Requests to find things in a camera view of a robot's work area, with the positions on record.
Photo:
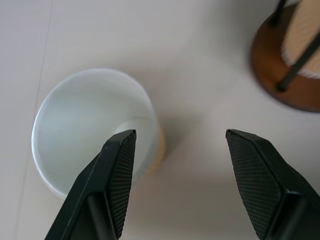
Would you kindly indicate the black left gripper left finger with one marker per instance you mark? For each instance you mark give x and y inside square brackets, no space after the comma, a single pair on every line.
[100,180]

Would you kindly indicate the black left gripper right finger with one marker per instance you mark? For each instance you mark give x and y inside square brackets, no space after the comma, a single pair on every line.
[265,175]

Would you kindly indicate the white-lined ribbed paper cup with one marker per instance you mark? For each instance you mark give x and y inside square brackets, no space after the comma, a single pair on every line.
[82,130]

